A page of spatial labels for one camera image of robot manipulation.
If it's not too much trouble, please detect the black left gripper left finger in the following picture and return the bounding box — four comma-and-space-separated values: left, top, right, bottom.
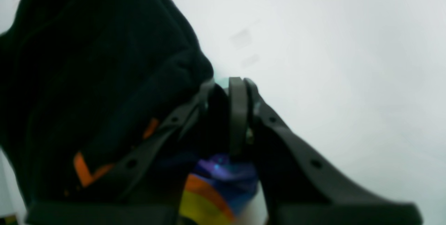
26, 79, 218, 225

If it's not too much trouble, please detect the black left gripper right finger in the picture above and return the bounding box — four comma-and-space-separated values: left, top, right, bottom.
228, 77, 423, 225

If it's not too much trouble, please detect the black t-shirt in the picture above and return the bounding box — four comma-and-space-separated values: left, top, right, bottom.
0, 0, 260, 225

